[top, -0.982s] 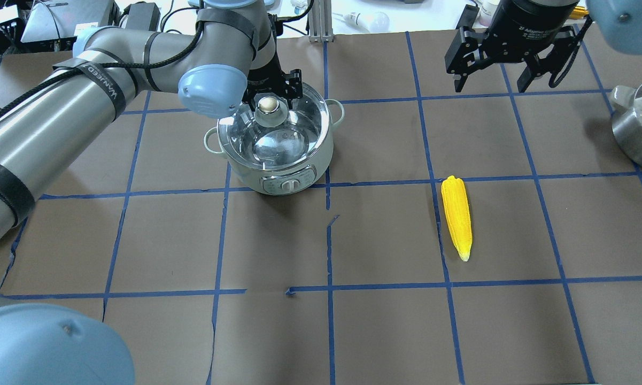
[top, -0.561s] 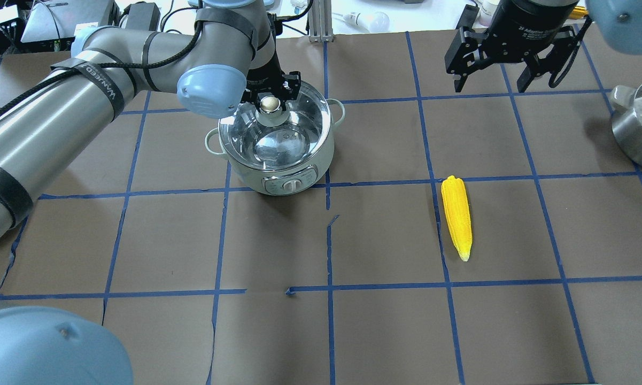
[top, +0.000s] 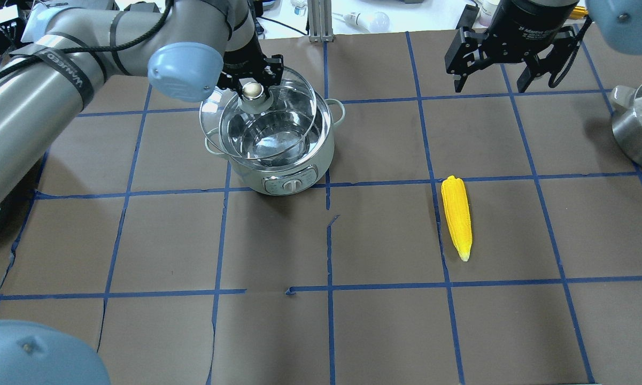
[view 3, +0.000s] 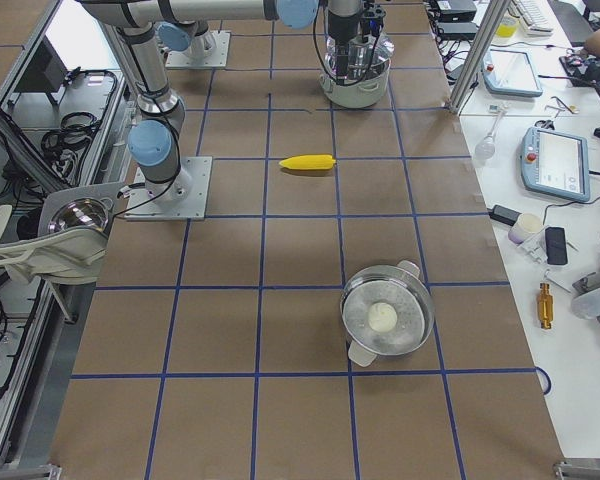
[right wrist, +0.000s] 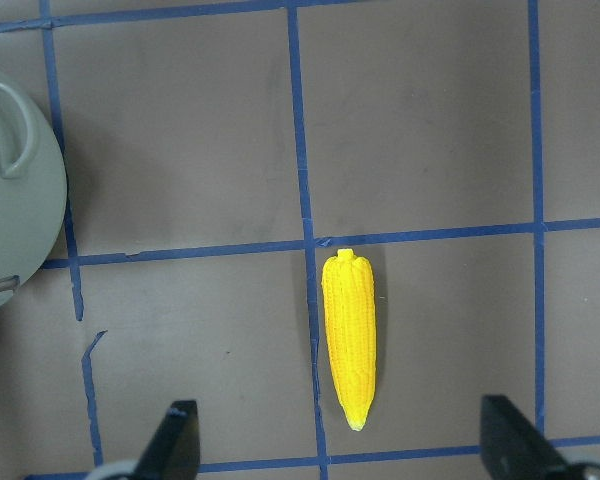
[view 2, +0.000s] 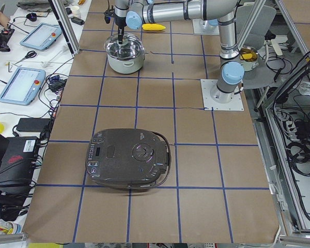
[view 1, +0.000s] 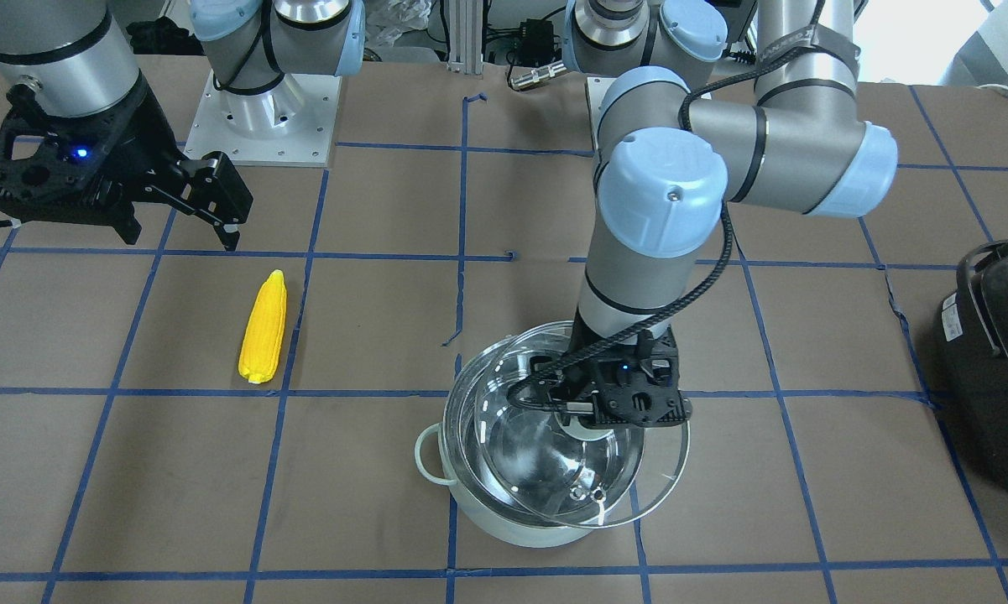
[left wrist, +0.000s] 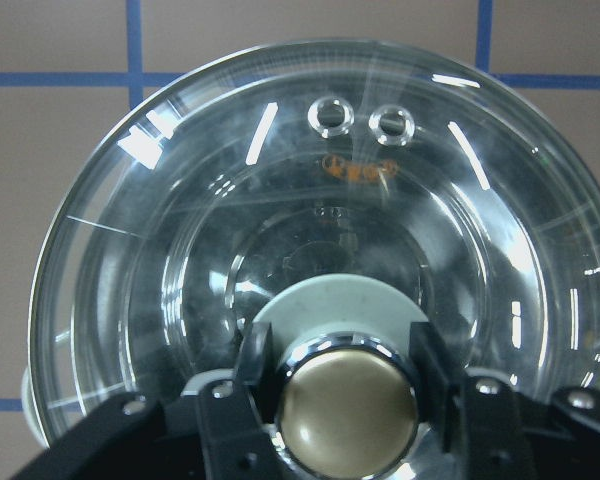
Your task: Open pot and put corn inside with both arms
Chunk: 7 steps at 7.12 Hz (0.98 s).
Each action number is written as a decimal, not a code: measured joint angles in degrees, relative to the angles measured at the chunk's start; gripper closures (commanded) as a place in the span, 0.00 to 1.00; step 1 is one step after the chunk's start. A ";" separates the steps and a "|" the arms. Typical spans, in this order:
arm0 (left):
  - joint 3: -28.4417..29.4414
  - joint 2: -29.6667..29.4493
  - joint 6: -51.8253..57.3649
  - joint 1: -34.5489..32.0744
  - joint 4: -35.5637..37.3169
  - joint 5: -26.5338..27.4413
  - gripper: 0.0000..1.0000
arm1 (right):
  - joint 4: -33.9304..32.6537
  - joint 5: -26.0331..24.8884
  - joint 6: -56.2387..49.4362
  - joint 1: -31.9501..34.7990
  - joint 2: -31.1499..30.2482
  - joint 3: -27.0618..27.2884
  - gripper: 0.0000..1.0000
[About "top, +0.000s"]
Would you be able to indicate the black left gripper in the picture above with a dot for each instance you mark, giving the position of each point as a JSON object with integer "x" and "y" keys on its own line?
{"x": 244, "y": 58}

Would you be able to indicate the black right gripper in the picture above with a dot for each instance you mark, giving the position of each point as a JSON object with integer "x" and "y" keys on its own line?
{"x": 534, "y": 21}

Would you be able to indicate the glass pot lid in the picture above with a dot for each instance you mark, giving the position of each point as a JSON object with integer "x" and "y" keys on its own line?
{"x": 252, "y": 127}

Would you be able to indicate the yellow toy corn cob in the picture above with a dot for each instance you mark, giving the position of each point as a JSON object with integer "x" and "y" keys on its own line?
{"x": 457, "y": 215}

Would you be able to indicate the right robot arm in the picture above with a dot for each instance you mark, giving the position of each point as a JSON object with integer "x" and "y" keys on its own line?
{"x": 620, "y": 23}

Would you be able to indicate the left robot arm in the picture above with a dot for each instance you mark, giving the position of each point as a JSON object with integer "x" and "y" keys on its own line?
{"x": 187, "y": 52}

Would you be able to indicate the white electric cooking pot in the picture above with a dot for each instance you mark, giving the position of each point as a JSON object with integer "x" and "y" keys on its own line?
{"x": 292, "y": 178}

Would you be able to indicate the steel steamer pot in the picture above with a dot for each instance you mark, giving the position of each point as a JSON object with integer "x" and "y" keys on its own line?
{"x": 627, "y": 120}

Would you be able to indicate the gold metal cylinder tool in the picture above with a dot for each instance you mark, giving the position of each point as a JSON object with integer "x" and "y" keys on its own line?
{"x": 578, "y": 13}

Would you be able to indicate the aluminium frame post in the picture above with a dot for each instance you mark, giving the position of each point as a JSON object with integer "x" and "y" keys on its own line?
{"x": 319, "y": 18}

